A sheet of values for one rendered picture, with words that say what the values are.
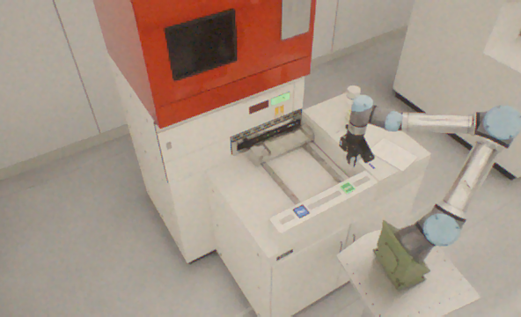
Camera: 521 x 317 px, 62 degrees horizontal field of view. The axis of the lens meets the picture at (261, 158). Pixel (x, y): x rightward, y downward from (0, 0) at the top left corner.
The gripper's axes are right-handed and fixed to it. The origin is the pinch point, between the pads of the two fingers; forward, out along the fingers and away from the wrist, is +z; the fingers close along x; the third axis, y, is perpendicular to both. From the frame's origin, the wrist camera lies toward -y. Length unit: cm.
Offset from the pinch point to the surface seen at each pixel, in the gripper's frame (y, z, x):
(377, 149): 12.7, 13.8, -28.8
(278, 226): -0.7, 14.7, 38.7
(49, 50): 207, 20, 89
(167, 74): 54, -38, 58
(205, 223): 59, 72, 50
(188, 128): 59, -3, 51
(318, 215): -4.0, 15.7, 20.2
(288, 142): 48, 23, 0
